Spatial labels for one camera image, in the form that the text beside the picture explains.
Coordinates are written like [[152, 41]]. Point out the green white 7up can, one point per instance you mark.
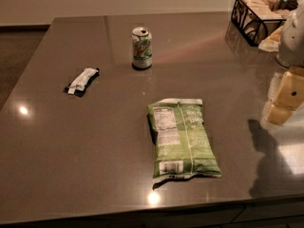
[[142, 48]]

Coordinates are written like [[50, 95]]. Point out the green jalapeno chip bag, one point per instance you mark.
[[182, 148]]

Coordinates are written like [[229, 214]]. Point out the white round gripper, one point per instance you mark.
[[293, 40]]

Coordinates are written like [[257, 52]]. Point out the black wire basket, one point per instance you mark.
[[257, 19]]

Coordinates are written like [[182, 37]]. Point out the white and black snack bar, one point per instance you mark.
[[79, 85]]

